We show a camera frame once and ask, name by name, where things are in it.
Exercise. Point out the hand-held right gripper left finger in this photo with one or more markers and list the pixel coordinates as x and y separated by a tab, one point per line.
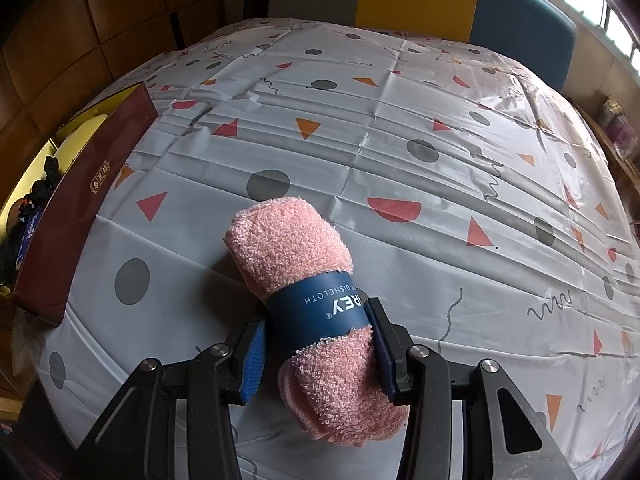
252	365

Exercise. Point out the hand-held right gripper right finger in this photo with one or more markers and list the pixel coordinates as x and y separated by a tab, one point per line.
385	355

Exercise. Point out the pink towel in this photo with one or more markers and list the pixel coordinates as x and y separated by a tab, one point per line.
285	245

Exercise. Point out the maroon gift box gold interior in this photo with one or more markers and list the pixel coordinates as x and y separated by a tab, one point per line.
75	200

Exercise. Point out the blue tissue packet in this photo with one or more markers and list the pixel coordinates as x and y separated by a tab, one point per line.
31	240

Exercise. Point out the black wig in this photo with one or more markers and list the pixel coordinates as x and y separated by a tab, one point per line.
10	255

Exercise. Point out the white sponge block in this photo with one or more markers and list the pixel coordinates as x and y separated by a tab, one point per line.
75	149

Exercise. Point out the black scrunchie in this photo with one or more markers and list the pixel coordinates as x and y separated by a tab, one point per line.
51	170

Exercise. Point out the wooden side desk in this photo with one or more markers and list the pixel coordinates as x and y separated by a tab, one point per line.
615	180

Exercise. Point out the pink boxes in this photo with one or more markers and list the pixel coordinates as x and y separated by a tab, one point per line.
620	127

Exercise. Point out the wooden wardrobe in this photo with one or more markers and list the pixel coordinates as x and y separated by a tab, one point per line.
100	20

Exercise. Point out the window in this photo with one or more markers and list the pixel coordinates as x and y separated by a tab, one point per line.
615	25

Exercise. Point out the black narrow post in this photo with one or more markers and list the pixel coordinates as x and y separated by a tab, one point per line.
178	32

